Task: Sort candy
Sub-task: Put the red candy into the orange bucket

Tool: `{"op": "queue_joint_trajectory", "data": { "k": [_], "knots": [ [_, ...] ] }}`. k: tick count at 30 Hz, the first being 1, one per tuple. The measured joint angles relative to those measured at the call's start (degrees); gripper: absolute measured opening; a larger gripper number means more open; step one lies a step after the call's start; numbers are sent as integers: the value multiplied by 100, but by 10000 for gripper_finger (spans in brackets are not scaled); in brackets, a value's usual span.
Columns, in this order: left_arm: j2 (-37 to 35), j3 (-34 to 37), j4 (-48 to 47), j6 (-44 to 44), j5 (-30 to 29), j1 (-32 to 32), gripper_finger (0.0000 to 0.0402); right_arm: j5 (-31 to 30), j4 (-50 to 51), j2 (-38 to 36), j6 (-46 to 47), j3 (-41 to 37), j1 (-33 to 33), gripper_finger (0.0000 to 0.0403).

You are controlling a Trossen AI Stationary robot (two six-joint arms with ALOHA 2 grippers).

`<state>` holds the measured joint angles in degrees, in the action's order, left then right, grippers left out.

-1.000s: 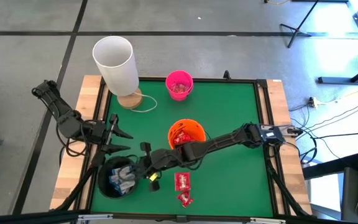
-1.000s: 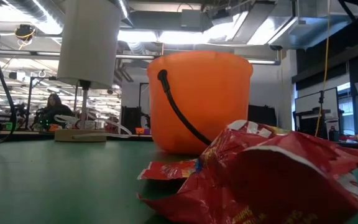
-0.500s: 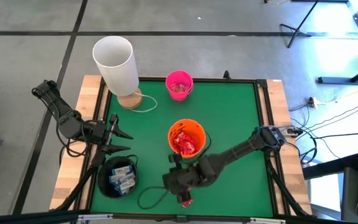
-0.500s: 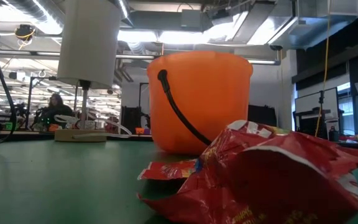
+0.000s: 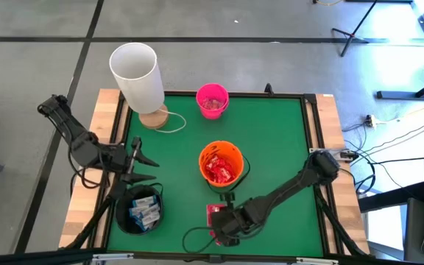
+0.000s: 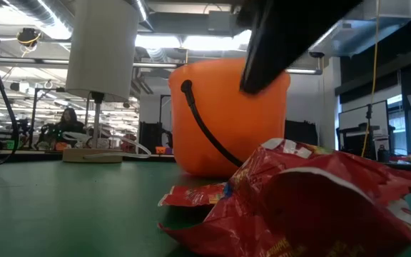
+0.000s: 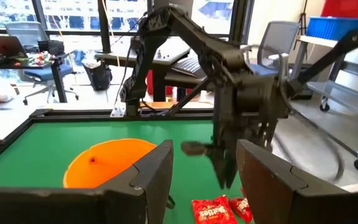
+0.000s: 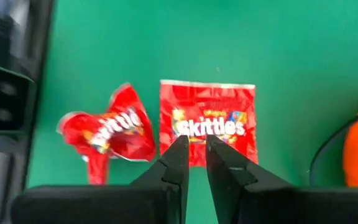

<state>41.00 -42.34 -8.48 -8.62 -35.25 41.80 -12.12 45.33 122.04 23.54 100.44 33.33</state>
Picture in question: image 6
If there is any silver ceiling duct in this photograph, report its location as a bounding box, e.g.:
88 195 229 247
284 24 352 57
308 0 411 58

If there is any person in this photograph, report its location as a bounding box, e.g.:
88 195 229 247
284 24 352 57
54 106 87 149

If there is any white lamp with wooden base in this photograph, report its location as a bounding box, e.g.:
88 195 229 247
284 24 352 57
64 0 141 164

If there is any black cabinet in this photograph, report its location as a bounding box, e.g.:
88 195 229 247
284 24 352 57
139 121 173 154
284 119 319 147

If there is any white lamp cable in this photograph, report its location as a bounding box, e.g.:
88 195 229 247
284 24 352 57
61 130 153 160

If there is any orange plastic bucket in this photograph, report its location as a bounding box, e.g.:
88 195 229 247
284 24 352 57
168 56 292 179

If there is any black ceiling device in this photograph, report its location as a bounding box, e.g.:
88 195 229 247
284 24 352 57
16 27 42 47

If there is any red Skittles pack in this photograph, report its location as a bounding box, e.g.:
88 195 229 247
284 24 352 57
158 182 228 208
158 138 411 257

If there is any white display panel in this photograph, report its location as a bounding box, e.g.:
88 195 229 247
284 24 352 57
337 99 390 158

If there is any ceiling light strip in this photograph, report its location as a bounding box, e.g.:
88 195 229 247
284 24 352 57
133 30 253 51

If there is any yellow cable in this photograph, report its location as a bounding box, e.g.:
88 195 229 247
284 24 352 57
360 0 381 158

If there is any green table mat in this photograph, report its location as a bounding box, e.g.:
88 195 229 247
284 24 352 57
0 159 411 257

